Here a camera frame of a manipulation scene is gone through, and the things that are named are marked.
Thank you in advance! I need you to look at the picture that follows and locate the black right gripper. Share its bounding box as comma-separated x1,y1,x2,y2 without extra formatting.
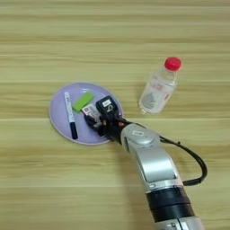
84,114,128,145

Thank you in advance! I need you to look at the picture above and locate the green rectangular block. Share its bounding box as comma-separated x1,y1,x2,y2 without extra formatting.
71,91,95,114

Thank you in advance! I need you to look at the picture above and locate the white marker with black cap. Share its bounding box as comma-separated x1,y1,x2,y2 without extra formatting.
63,91,79,141

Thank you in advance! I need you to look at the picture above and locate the round purple plate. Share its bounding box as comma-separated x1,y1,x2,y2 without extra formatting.
48,82,125,146

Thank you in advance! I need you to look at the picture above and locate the clear bottle with red cap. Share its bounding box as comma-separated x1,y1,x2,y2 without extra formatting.
137,56,183,116

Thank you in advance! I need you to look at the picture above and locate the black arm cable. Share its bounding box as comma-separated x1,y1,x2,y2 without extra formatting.
119,118,208,187

